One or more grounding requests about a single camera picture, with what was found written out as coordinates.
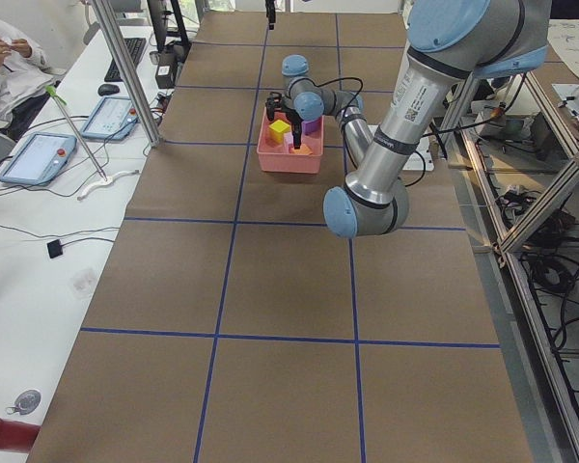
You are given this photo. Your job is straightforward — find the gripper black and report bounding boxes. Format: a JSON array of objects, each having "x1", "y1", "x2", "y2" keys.
[{"x1": 264, "y1": 0, "x2": 302, "y2": 150}]

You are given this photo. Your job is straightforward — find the yellow foam block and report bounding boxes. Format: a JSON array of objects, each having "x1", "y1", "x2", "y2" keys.
[{"x1": 268, "y1": 120, "x2": 291, "y2": 145}]

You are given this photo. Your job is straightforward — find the purple foam block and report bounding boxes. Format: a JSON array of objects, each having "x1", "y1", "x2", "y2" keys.
[{"x1": 301, "y1": 118, "x2": 321, "y2": 135}]

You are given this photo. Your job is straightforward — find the pink foam block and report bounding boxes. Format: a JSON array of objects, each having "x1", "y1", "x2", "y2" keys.
[{"x1": 284, "y1": 132, "x2": 294, "y2": 150}]

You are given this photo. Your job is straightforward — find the orange foam block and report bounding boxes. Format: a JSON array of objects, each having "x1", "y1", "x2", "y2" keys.
[{"x1": 289, "y1": 144, "x2": 313, "y2": 155}]

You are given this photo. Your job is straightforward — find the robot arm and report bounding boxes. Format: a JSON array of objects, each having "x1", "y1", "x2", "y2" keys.
[{"x1": 282, "y1": 0, "x2": 551, "y2": 238}]

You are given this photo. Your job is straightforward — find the pink plastic bin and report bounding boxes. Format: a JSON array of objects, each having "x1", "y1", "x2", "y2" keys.
[{"x1": 257, "y1": 109, "x2": 324, "y2": 174}]

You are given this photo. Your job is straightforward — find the black box with label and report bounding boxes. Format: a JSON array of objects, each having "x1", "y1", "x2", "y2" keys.
[{"x1": 155, "y1": 47, "x2": 179, "y2": 90}]

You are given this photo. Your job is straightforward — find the black keyboard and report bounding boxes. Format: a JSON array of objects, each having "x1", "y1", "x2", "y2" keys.
[{"x1": 103, "y1": 37, "x2": 148, "y2": 83}]

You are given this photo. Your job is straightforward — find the far blue teach pendant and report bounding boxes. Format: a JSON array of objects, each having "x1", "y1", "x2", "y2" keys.
[{"x1": 80, "y1": 95, "x2": 138, "y2": 142}]

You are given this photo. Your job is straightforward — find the blue teach pendant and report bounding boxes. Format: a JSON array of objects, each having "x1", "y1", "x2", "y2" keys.
[
  {"x1": 80, "y1": 95, "x2": 138, "y2": 142},
  {"x1": 0, "y1": 132, "x2": 77, "y2": 186}
]

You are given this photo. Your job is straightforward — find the black computer mouse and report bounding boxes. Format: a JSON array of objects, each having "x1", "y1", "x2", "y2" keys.
[{"x1": 97, "y1": 83, "x2": 121, "y2": 96}]

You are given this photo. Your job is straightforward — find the metal grabber stick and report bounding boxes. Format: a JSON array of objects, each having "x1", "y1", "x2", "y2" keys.
[{"x1": 44, "y1": 85, "x2": 141, "y2": 202}]

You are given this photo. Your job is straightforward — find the near blue teach pendant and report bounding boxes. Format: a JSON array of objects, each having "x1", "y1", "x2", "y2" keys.
[{"x1": 0, "y1": 132, "x2": 77, "y2": 186}]

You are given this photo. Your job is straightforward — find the seated person white shirt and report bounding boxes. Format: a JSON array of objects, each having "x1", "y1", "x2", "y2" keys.
[{"x1": 0, "y1": 19, "x2": 59, "y2": 141}]

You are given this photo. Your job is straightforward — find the small black square puck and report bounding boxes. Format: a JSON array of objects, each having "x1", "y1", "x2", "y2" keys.
[{"x1": 46, "y1": 239, "x2": 64, "y2": 259}]

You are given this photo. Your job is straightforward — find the clear plastic bag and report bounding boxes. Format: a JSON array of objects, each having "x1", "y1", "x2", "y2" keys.
[{"x1": 69, "y1": 268, "x2": 98, "y2": 299}]

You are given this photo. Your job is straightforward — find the round metal disc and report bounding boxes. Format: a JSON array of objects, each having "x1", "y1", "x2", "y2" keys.
[{"x1": 14, "y1": 389, "x2": 41, "y2": 415}]

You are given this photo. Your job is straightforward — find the red cylinder bottle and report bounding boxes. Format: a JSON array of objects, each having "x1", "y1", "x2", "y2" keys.
[{"x1": 0, "y1": 418, "x2": 41, "y2": 453}]

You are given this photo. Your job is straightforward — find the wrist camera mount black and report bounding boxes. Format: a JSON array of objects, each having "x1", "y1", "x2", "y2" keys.
[{"x1": 264, "y1": 92, "x2": 286, "y2": 123}]

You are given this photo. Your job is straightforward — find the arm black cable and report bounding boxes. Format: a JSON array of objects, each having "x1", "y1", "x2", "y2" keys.
[{"x1": 313, "y1": 76, "x2": 366, "y2": 117}]

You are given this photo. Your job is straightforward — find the white camera pillar stand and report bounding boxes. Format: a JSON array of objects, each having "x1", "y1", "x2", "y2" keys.
[{"x1": 359, "y1": 124, "x2": 433, "y2": 178}]

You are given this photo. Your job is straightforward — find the aluminium frame post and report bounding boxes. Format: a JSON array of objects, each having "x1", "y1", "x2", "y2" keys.
[{"x1": 91, "y1": 0, "x2": 161, "y2": 148}]

